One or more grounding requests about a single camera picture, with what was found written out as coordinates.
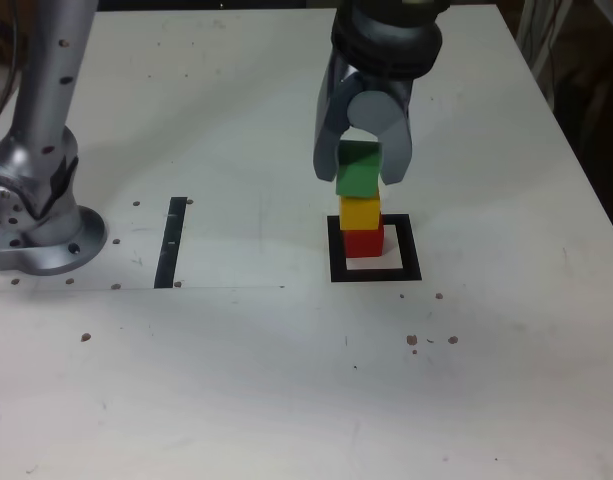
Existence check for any green cube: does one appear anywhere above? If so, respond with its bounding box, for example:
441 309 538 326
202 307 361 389
334 140 383 199

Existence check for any red cube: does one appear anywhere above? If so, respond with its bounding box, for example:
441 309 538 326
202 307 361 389
342 224 386 259

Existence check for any black tape strip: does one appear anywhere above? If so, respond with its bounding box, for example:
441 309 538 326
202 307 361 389
153 196 189 290

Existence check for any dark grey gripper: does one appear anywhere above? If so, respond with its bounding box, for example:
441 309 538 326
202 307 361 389
311 52 416 188

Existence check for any black tape square outline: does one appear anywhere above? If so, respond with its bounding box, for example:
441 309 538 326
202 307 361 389
326 213 423 284

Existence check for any yellow cube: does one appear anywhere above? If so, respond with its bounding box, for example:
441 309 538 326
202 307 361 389
339 194 382 232

